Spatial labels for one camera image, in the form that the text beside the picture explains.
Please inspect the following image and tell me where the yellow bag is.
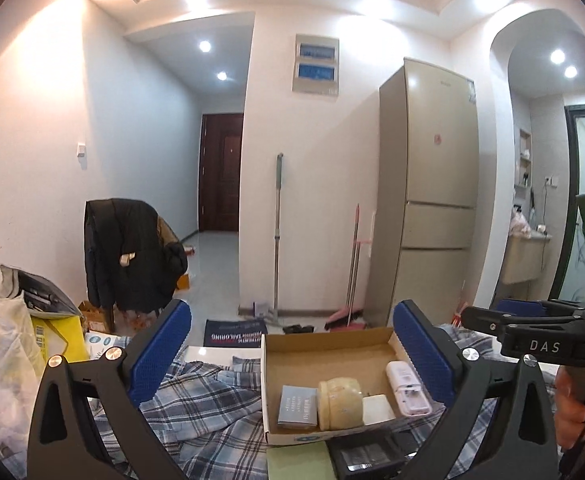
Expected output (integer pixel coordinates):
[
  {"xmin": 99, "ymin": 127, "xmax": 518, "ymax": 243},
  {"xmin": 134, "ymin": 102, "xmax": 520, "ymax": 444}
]
[{"xmin": 30, "ymin": 312, "xmax": 89, "ymax": 366}]

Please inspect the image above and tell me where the pink cloth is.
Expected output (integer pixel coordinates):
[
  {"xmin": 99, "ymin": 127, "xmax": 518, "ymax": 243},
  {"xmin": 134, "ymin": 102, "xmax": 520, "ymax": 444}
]
[{"xmin": 509, "ymin": 210, "xmax": 532, "ymax": 236}]

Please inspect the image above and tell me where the light green notepad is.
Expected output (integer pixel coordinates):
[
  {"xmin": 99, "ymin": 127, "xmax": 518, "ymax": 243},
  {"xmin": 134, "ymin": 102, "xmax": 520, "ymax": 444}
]
[{"xmin": 266, "ymin": 444, "xmax": 337, "ymax": 480}]

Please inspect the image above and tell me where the blue plaid cloth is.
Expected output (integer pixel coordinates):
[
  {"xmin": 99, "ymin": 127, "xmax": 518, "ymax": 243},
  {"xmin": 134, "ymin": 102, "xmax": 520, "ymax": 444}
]
[{"xmin": 87, "ymin": 322, "xmax": 558, "ymax": 480}]

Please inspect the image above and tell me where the wall electrical panel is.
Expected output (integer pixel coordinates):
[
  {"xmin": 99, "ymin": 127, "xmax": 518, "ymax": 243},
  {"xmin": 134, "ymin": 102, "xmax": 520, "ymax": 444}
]
[{"xmin": 292, "ymin": 34, "xmax": 339, "ymax": 96}]

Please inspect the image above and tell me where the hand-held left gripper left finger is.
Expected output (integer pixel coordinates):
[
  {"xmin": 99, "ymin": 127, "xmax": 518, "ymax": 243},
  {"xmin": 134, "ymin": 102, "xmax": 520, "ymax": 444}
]
[{"xmin": 26, "ymin": 298, "xmax": 193, "ymax": 480}]

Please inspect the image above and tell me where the cardboard box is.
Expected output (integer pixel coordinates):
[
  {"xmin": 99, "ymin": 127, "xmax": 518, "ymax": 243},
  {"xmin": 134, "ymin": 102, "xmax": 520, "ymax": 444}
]
[{"xmin": 261, "ymin": 326, "xmax": 448, "ymax": 446}]

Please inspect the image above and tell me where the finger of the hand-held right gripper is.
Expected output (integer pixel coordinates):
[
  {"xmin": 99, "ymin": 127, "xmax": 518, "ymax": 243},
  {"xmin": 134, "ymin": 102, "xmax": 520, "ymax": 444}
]
[
  {"xmin": 495, "ymin": 298, "xmax": 585, "ymax": 317},
  {"xmin": 460, "ymin": 305, "xmax": 585, "ymax": 341}
]

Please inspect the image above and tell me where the grey handled mop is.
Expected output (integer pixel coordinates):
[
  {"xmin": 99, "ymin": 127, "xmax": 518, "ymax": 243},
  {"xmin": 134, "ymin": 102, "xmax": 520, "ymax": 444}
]
[{"xmin": 240, "ymin": 153, "xmax": 284, "ymax": 321}]

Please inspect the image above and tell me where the white plastic bag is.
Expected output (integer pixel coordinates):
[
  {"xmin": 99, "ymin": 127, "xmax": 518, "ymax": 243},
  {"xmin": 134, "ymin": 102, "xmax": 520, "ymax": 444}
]
[{"xmin": 0, "ymin": 297, "xmax": 48, "ymax": 456}]

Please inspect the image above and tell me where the beige refrigerator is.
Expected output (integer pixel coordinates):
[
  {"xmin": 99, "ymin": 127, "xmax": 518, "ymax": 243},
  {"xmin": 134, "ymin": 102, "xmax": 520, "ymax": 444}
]
[{"xmin": 364, "ymin": 57, "xmax": 479, "ymax": 328}]

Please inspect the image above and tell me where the dark wooden door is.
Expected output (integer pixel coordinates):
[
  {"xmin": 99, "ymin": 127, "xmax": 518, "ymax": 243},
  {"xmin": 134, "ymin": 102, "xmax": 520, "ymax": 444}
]
[{"xmin": 198, "ymin": 113, "xmax": 244, "ymax": 233}]

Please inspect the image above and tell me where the small brown carton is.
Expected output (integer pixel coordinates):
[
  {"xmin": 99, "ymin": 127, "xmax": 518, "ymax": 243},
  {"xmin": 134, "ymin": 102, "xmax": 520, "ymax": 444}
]
[{"xmin": 79, "ymin": 300, "xmax": 113, "ymax": 335}]

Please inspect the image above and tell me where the white remote with back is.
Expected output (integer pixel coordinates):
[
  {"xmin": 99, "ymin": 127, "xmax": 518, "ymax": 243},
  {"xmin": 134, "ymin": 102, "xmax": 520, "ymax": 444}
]
[{"xmin": 386, "ymin": 361, "xmax": 432, "ymax": 418}]

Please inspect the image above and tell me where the frosted glass door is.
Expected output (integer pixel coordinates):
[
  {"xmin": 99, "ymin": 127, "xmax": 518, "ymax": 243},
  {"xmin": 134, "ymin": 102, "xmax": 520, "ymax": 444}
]
[{"xmin": 555, "ymin": 104, "xmax": 585, "ymax": 306}]

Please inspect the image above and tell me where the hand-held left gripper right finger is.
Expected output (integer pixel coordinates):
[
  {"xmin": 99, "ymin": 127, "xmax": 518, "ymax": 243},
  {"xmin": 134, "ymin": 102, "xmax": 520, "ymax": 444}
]
[{"xmin": 393, "ymin": 299, "xmax": 559, "ymax": 480}]

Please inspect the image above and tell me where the white packet with blue print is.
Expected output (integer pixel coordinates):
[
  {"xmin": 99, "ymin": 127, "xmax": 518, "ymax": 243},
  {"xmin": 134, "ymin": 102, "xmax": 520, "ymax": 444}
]
[{"xmin": 83, "ymin": 332, "xmax": 133, "ymax": 361}]

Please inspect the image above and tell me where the black case with clear window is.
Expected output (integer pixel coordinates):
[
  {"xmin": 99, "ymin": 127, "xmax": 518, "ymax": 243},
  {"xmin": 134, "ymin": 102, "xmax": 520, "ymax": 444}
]
[{"xmin": 329, "ymin": 432, "xmax": 409, "ymax": 480}]

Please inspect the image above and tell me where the dark blue doormat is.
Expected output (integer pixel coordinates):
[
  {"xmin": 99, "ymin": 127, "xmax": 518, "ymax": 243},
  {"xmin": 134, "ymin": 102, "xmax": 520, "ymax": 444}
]
[{"xmin": 203, "ymin": 319, "xmax": 268, "ymax": 347}]

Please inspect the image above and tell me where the small light blue box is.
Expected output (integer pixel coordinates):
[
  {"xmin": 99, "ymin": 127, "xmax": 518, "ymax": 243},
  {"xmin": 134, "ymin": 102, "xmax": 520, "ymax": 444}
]
[{"xmin": 277, "ymin": 386, "xmax": 318, "ymax": 430}]

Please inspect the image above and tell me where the red broom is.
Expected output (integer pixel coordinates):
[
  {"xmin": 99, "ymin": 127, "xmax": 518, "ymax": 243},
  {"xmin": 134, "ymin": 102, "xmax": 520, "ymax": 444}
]
[{"xmin": 325, "ymin": 204, "xmax": 373, "ymax": 332}]

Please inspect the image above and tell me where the person's right hand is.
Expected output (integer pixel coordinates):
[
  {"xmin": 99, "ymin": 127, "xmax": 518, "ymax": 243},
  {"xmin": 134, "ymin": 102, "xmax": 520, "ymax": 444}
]
[{"xmin": 555, "ymin": 366, "xmax": 585, "ymax": 453}]

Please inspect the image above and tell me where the brown chair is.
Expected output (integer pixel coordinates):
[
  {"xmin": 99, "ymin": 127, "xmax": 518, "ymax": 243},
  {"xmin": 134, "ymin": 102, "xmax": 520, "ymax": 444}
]
[{"xmin": 156, "ymin": 216, "xmax": 179, "ymax": 246}]

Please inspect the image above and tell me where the cream round container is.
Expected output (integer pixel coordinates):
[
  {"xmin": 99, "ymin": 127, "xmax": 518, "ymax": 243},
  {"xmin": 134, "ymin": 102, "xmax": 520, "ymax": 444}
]
[{"xmin": 319, "ymin": 377, "xmax": 365, "ymax": 431}]

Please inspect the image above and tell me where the bathroom vanity cabinet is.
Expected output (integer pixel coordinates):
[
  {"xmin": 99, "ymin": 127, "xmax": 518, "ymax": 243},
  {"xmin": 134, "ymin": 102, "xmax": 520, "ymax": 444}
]
[{"xmin": 503, "ymin": 234, "xmax": 551, "ymax": 285}]

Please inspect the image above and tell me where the black jacket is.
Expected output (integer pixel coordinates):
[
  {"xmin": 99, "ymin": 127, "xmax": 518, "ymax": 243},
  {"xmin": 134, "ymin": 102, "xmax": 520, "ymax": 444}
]
[{"xmin": 83, "ymin": 199, "xmax": 189, "ymax": 315}]

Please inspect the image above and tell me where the wall niche shelf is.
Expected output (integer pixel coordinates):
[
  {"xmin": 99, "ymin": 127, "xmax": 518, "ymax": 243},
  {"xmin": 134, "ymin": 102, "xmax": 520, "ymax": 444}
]
[{"xmin": 517, "ymin": 128, "xmax": 532, "ymax": 188}]

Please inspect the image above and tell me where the grey bag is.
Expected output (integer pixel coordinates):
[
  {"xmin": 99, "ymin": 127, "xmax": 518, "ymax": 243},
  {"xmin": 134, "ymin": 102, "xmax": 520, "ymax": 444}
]
[{"xmin": 0, "ymin": 264, "xmax": 84, "ymax": 317}]

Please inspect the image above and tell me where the white square box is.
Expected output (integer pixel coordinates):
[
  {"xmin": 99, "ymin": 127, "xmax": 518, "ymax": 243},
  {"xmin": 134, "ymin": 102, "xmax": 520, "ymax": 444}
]
[{"xmin": 363, "ymin": 395, "xmax": 397, "ymax": 426}]

